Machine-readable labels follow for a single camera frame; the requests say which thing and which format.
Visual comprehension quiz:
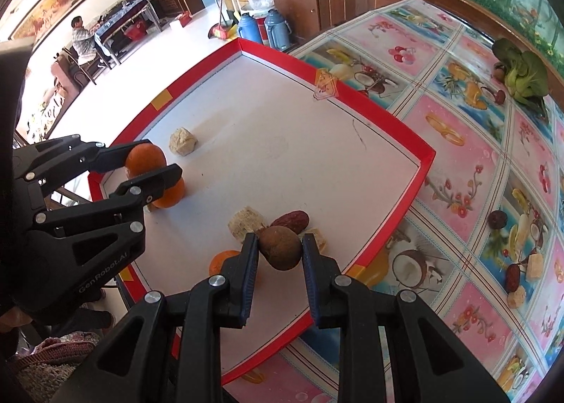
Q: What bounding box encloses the orange tangerine behind finger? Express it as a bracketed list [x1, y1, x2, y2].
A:
[152, 178, 185, 209]

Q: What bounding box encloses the orange tangerine on table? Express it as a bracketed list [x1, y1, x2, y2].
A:
[208, 250, 240, 276]

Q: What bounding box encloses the cream cake cube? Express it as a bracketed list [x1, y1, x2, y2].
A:
[526, 253, 544, 283]

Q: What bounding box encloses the beige round cake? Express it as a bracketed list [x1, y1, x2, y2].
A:
[301, 227, 327, 254]

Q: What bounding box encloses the orange tangerine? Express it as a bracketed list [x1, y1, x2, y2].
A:
[125, 142, 166, 179]
[208, 250, 240, 276]
[152, 178, 185, 209]

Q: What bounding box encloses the brown round fruit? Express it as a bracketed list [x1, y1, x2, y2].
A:
[258, 225, 303, 271]

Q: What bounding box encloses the red jujube on table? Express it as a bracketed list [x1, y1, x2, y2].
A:
[505, 264, 521, 293]

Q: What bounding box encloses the green leafy vegetable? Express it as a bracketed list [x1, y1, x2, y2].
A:
[491, 38, 549, 117]

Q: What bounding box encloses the beige cake lump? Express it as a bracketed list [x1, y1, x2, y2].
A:
[168, 127, 198, 157]

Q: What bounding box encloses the grey blue thermos flask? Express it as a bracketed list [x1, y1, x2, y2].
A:
[265, 8, 292, 51]

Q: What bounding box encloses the seated person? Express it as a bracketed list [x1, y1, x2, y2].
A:
[71, 16, 111, 67]

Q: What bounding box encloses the beige puffed rice cake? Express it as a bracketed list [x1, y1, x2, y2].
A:
[227, 206, 267, 243]

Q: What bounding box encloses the fruit print plastic tablecloth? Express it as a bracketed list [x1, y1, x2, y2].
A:
[223, 0, 564, 403]

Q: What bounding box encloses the dark red jujube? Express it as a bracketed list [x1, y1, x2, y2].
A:
[270, 210, 310, 235]

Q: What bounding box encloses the dark wrinkled jujube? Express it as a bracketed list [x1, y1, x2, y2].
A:
[486, 209, 508, 230]

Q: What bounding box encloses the framed wall painting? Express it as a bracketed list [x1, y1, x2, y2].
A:
[8, 0, 86, 44]

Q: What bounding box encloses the red rimmed white tray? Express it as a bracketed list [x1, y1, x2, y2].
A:
[87, 36, 438, 386]

